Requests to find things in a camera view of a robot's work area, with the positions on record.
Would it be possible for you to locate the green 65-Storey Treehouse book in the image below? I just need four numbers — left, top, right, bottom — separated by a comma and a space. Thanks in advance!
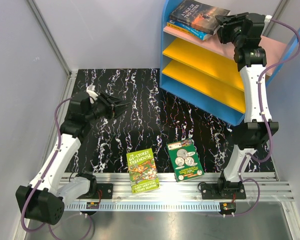
126, 148, 160, 195

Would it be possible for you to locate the yellow book on shelf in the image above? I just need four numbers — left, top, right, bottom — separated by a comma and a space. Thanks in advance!
166, 22, 203, 40

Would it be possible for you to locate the A Tale of Two Cities book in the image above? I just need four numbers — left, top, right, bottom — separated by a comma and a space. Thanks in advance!
169, 0, 231, 35

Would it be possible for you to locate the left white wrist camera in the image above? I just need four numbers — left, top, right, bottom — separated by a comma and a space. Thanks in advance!
86, 84, 99, 104

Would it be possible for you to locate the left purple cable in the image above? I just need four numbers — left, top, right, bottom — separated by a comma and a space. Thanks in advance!
20, 97, 95, 240

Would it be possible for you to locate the black marble pattern mat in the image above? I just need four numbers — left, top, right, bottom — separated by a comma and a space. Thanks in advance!
66, 68, 234, 173

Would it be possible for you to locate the colourful wooden bookshelf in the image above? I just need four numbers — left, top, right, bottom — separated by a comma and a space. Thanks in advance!
159, 0, 300, 127

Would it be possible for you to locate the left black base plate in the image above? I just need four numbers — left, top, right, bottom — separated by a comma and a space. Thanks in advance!
84, 183, 114, 200

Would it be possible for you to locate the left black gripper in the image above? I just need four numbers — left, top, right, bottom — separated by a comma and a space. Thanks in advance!
85, 91, 131, 123

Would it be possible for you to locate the aluminium rail frame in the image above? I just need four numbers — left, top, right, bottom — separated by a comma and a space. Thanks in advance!
95, 172, 295, 203

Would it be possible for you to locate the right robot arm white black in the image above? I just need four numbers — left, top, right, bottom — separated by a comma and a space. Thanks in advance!
211, 12, 279, 199

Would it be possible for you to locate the green coin guide book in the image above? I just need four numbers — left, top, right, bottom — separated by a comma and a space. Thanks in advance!
166, 138, 204, 183

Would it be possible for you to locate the blue 26-Storey Treehouse book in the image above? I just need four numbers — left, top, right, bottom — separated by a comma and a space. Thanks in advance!
167, 20, 212, 41

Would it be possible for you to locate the slotted white cable duct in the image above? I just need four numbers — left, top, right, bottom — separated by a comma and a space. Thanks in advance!
64, 200, 221, 212

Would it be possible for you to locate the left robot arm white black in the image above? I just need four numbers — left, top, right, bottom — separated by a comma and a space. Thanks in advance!
15, 89, 131, 232

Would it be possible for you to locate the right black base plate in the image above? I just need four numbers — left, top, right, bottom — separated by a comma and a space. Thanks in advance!
197, 181, 247, 200

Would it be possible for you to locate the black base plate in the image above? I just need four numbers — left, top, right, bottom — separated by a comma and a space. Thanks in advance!
197, 181, 247, 200
84, 183, 114, 200

